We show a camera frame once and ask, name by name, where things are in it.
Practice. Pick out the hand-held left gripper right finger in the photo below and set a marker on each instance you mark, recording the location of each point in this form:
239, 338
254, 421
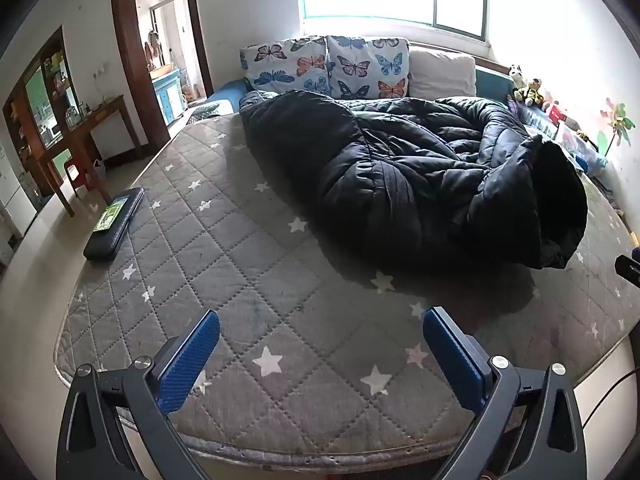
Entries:
452, 355

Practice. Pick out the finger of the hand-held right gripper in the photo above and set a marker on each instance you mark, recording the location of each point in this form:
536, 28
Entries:
629, 267

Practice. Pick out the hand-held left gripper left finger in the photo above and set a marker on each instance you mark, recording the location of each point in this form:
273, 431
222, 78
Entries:
187, 360

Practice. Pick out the black puffer jacket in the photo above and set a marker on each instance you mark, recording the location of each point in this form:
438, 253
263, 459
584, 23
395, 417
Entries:
400, 170

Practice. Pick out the grey star quilted mattress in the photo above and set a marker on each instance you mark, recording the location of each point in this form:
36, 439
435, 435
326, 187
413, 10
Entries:
240, 270

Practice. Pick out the clear plastic bag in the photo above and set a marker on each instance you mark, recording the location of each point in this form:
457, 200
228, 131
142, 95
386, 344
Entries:
582, 150

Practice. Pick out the black case with green label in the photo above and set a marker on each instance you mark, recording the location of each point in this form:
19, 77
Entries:
112, 230

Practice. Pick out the red box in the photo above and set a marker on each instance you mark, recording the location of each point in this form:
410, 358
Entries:
555, 112

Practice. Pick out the yellow green plush toy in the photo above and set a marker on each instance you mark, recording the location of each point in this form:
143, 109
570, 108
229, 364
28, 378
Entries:
531, 92

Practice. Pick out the white plastic jug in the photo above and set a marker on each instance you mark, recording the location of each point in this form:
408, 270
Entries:
98, 170

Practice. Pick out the red plastic stool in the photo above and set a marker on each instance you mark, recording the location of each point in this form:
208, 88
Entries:
75, 170

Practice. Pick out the black and white plush toy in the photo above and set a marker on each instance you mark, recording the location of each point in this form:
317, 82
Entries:
517, 76

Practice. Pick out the blue sofa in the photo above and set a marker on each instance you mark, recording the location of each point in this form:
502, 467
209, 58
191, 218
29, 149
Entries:
492, 82

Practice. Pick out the white refrigerator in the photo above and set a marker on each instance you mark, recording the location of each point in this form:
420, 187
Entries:
15, 195

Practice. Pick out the blue checked cloth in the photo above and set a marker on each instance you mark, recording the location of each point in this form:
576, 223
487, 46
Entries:
210, 111

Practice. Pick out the wooden desk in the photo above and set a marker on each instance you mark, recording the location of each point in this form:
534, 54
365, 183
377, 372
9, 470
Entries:
95, 120

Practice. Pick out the blue cabinet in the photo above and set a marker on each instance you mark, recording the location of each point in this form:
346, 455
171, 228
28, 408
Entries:
167, 97

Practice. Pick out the white pillow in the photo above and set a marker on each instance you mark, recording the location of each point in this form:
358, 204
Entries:
442, 72

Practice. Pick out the wooden display cabinet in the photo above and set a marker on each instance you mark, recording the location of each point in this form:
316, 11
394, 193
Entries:
35, 110

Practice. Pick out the butterfly print pillow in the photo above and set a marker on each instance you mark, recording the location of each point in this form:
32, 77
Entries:
367, 67
285, 67

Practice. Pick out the flower wall sticker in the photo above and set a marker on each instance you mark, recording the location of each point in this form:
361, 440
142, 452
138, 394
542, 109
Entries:
617, 122

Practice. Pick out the brown wooden door frame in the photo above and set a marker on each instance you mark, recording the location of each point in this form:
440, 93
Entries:
127, 60

